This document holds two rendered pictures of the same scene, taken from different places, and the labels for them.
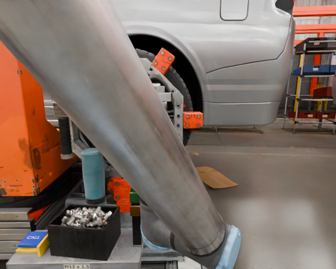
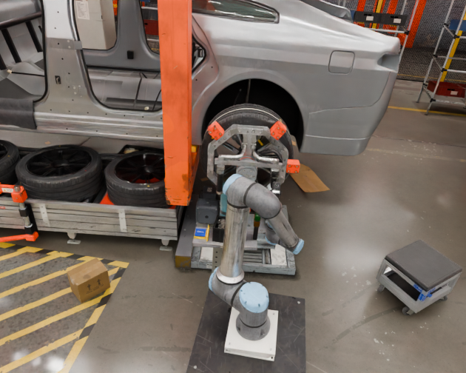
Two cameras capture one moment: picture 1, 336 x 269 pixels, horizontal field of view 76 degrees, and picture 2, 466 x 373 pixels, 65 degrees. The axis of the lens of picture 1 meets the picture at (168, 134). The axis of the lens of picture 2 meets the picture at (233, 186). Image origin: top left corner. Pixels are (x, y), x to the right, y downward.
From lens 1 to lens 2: 1.63 m
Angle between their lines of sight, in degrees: 21
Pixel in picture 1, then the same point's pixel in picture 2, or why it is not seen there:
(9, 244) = (161, 230)
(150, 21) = (268, 69)
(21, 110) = (186, 158)
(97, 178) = not seen: hidden behind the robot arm
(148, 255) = not seen: hidden behind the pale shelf
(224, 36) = (329, 85)
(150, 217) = (271, 233)
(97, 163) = not seen: hidden behind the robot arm
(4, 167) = (171, 189)
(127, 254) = (251, 243)
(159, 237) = (274, 240)
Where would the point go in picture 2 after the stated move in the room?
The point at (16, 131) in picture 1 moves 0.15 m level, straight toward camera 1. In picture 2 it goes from (181, 169) to (191, 180)
